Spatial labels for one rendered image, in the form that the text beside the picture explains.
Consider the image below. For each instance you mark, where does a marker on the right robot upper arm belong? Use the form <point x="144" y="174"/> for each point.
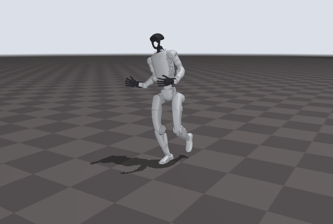
<point x="153" y="77"/>

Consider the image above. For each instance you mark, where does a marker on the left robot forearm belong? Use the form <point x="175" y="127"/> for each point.
<point x="179" y="76"/>

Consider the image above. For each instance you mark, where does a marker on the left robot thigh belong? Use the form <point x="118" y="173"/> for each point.
<point x="177" y="108"/>

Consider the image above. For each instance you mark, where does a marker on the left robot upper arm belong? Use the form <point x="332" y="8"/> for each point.
<point x="172" y="54"/>

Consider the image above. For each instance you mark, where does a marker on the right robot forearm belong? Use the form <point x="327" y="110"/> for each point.
<point x="146" y="84"/>

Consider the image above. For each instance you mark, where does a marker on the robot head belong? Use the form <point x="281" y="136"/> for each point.
<point x="157" y="38"/>

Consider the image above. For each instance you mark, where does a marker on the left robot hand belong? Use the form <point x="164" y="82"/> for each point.
<point x="167" y="81"/>

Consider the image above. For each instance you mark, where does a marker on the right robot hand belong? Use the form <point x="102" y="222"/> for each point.
<point x="132" y="82"/>

